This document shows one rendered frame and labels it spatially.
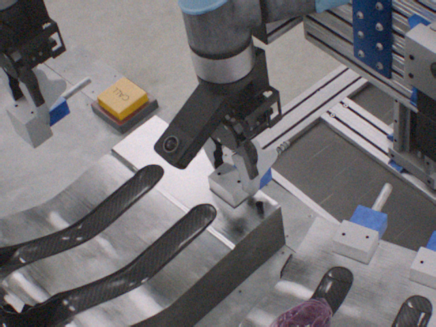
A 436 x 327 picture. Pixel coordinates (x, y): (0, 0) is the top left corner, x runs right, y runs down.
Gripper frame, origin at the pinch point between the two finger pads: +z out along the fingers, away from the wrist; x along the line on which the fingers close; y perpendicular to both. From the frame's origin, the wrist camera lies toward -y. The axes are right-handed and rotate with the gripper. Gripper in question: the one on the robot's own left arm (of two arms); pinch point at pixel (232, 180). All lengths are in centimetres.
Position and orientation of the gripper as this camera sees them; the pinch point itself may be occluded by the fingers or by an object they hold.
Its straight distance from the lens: 122.2
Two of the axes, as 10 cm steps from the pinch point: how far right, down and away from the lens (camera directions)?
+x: -6.8, -4.9, 5.4
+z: 1.3, 6.4, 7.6
